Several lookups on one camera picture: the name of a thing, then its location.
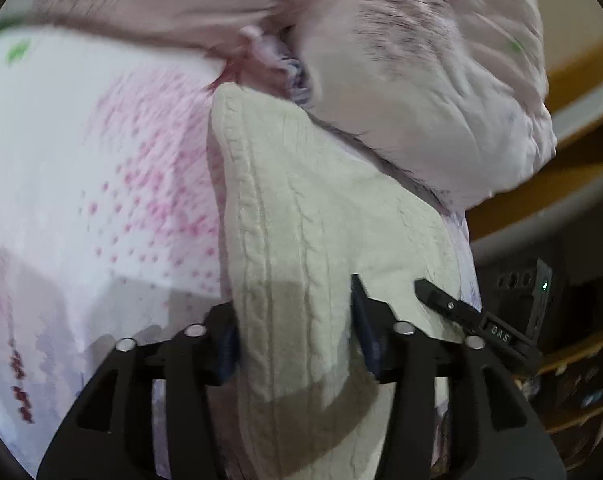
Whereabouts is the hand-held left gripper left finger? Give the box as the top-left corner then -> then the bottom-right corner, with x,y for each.
36,302 -> 242,480

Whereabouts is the wooden bedside cabinet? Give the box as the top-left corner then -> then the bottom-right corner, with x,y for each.
511,322 -> 603,436

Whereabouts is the wooden headboard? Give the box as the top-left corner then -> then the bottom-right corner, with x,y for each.
469,57 -> 603,256

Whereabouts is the floral purple-pink bed sheet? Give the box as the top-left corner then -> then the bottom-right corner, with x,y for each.
0,25 -> 482,480

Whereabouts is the white cable-knit cardigan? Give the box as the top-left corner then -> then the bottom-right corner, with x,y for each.
209,82 -> 465,480

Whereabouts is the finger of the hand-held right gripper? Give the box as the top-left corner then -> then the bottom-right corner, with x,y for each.
414,278 -> 482,329

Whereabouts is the pink floral pillow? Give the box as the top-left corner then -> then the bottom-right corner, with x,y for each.
12,0 -> 322,56
262,0 -> 557,211

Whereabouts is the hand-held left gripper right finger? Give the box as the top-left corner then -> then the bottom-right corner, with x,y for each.
350,274 -> 567,480

